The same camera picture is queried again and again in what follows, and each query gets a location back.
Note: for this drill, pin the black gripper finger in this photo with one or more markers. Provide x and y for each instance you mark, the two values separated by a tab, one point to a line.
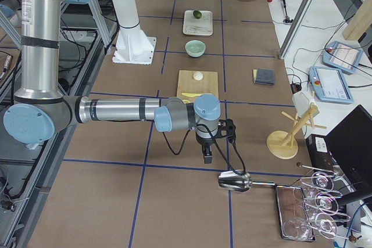
205	154
209	155

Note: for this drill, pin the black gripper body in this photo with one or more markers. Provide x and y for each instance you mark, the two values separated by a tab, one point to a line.
206	145

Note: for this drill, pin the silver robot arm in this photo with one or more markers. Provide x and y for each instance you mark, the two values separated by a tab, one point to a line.
40	110

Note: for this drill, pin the light green ceramic bowl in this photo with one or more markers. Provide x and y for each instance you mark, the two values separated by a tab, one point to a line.
195	48

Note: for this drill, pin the metal scoop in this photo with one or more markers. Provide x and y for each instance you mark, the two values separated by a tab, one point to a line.
240	182

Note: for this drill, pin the yellow plastic knife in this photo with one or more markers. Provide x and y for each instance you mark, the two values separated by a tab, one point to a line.
191	95

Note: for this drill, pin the bamboo cutting board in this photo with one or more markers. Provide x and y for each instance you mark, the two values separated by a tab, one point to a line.
188	85

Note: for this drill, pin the wooden mug tree stand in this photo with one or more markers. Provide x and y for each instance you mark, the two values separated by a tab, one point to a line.
282	144

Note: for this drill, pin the grey and yellow folded cloth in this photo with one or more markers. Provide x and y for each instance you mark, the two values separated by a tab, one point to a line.
263	76

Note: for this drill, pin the white cup on stand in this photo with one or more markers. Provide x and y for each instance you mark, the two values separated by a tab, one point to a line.
302	101

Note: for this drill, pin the dark tray with metal rim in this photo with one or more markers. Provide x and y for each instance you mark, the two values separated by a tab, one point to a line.
290	207

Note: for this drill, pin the clear wine glass back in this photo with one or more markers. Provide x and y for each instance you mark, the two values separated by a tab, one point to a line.
319	181

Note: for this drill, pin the clear wine glass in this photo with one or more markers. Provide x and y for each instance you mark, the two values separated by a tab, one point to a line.
319	181
320	203
299	226

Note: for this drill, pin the clear wine glass front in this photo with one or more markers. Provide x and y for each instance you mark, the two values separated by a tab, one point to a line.
299	226

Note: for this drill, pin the beige bear serving tray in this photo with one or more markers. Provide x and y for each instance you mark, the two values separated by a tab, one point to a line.
198	27

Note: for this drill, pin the clear wine glass middle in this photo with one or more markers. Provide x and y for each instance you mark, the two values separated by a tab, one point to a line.
320	203

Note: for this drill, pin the green avocado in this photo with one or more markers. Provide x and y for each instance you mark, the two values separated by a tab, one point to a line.
197	14

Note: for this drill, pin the near blue teach pendant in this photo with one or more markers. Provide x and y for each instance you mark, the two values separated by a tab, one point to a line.
330	85

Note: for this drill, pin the blue teach pendant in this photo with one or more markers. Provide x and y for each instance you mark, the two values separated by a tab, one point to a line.
342	56
330	85

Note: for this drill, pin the black monitor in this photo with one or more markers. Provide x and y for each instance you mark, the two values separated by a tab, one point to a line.
350	145

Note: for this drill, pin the far blue teach pendant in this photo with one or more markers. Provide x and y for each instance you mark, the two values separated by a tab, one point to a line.
342	56

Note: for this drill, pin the wooden beam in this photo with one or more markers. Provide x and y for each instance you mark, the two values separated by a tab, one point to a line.
359	23

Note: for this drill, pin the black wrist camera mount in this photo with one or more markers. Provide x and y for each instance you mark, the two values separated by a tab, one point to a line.
226	129

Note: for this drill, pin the white mounting post with base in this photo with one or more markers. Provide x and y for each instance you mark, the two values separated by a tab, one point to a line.
133	46

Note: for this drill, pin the aluminium frame post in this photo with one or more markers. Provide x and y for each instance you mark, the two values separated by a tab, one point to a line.
295	26

